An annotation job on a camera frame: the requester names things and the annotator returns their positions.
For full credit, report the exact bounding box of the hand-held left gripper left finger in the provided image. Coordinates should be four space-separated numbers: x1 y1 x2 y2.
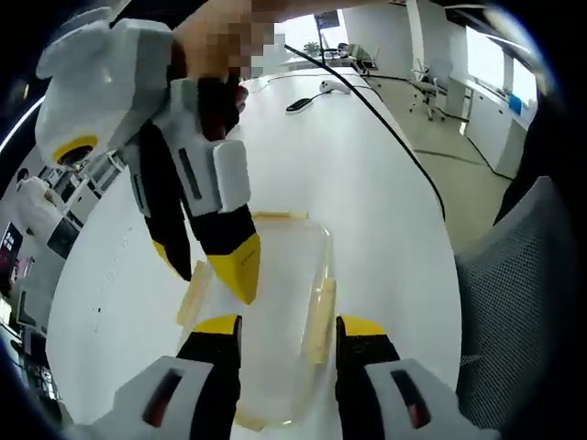
68 313 243 440

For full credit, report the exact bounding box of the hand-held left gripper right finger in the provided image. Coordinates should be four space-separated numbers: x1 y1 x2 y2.
334 314 504 440

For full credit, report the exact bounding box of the clear plastic box with buckles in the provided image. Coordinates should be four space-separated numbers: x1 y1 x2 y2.
176 209 338 435

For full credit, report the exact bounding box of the person's right hand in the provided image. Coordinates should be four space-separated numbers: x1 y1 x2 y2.
173 11 251 141

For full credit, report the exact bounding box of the white shelving unit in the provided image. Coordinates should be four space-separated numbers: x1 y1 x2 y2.
39 150 125 258

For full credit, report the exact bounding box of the long ceiling light strip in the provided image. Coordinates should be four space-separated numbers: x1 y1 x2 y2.
0 98 45 152

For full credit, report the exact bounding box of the dark monitor screen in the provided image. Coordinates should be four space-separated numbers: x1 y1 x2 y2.
0 222 24 281

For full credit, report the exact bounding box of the white handheld device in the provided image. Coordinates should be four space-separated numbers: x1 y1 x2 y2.
318 78 352 95

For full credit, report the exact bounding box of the grey mesh office chair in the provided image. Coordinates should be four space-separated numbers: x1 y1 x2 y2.
453 175 574 413

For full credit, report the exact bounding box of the white office chair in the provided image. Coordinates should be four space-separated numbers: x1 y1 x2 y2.
409 68 449 123
348 43 382 74

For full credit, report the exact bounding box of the black monitor on stand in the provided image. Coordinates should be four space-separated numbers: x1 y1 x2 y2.
314 11 341 65

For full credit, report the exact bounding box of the person's dark shirt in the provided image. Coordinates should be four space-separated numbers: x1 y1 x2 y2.
493 86 570 226

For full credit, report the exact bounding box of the white cabinet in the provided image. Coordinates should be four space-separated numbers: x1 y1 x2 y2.
447 72 528 178

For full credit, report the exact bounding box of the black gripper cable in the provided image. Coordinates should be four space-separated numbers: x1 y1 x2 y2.
283 43 449 221

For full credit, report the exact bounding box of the black floor cable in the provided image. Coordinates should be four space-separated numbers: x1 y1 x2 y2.
412 137 513 180

